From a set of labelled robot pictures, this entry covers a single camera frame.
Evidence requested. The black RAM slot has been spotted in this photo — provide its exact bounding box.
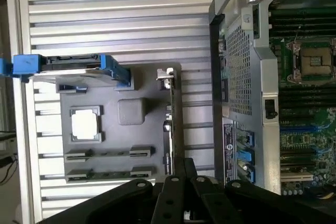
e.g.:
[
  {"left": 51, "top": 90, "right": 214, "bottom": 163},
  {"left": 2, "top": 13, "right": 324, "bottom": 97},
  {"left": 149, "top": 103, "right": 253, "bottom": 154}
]
[
  {"left": 270, "top": 24, "right": 336, "bottom": 31},
  {"left": 279, "top": 92, "right": 336, "bottom": 100},
  {"left": 270, "top": 16, "right": 336, "bottom": 24},
  {"left": 270, "top": 8, "right": 336, "bottom": 16},
  {"left": 279, "top": 84, "right": 336, "bottom": 92},
  {"left": 270, "top": 31, "right": 336, "bottom": 38}
]

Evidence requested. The blue disk bay clip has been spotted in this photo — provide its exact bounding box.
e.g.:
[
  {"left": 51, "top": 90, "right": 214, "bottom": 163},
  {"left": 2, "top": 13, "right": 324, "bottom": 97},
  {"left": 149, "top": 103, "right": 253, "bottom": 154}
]
[
  {"left": 246, "top": 168, "right": 256, "bottom": 184},
  {"left": 237, "top": 151, "right": 256, "bottom": 167}
]

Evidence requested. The black label sticker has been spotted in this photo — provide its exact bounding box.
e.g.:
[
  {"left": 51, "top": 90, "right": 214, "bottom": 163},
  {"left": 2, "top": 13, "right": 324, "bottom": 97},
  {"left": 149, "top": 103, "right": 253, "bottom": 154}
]
[{"left": 223, "top": 118, "right": 236, "bottom": 180}]

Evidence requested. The grey plastic parts rack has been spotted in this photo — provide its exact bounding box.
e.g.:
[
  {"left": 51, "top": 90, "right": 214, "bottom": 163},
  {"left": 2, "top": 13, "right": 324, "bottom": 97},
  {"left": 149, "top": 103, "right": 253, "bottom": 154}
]
[{"left": 55, "top": 62, "right": 184, "bottom": 184}]

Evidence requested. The white expansion slot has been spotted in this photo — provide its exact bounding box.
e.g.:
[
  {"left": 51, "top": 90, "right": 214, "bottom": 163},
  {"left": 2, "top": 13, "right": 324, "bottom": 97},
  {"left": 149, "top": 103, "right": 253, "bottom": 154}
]
[{"left": 280, "top": 172, "right": 314, "bottom": 182}]

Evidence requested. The black expansion slot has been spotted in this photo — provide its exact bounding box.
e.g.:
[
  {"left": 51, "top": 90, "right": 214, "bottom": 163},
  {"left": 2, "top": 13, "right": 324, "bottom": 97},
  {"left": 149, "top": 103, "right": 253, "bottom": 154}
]
[
  {"left": 280, "top": 149, "right": 316, "bottom": 157},
  {"left": 280, "top": 158, "right": 316, "bottom": 166}
]

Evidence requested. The green motherboard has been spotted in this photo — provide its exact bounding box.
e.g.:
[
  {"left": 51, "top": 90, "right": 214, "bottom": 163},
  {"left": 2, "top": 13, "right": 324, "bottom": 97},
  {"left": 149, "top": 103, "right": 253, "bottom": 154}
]
[{"left": 267, "top": 6, "right": 336, "bottom": 196}]

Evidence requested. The silver CPU chip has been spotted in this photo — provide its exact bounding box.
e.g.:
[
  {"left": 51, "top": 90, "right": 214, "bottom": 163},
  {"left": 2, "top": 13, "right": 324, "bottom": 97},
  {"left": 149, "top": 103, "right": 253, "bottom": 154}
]
[{"left": 71, "top": 108, "right": 96, "bottom": 141}]

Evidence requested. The black case latch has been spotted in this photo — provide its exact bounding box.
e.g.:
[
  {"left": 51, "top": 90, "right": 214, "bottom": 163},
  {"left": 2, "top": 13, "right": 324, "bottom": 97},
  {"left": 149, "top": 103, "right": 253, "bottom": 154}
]
[{"left": 264, "top": 99, "right": 279, "bottom": 119}]

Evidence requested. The blue expansion slot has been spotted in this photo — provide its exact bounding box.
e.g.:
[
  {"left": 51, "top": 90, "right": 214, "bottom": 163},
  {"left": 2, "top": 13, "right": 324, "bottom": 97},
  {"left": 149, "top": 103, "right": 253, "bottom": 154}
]
[{"left": 279, "top": 126, "right": 326, "bottom": 134}]

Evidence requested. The open grey PC case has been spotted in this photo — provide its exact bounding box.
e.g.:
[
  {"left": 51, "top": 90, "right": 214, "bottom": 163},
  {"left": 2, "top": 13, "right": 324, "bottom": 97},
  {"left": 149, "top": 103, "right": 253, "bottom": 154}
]
[{"left": 208, "top": 0, "right": 336, "bottom": 199}]

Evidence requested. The metal CPU socket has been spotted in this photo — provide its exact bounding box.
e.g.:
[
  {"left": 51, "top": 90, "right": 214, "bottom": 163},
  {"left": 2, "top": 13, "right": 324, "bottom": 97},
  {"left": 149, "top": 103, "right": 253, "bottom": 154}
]
[{"left": 286, "top": 40, "right": 336, "bottom": 83}]

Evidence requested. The hard disk in blue caddy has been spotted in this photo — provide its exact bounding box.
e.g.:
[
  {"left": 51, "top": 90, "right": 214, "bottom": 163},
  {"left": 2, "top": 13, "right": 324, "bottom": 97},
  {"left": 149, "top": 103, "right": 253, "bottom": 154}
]
[{"left": 0, "top": 54, "right": 132, "bottom": 91}]

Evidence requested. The graphics card with metal bracket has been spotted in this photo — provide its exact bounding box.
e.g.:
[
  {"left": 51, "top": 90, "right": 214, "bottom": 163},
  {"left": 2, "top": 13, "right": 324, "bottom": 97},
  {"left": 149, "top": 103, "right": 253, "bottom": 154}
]
[{"left": 155, "top": 68, "right": 185, "bottom": 176}]

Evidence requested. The yellow and black wire bundle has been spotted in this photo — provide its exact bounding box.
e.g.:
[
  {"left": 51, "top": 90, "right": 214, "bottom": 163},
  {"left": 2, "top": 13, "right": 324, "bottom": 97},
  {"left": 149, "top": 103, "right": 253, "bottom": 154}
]
[{"left": 314, "top": 189, "right": 336, "bottom": 201}]

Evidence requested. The black cable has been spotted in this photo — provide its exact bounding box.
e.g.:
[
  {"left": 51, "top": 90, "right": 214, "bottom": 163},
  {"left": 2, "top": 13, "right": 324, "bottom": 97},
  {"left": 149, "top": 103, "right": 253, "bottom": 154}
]
[{"left": 0, "top": 155, "right": 17, "bottom": 186}]

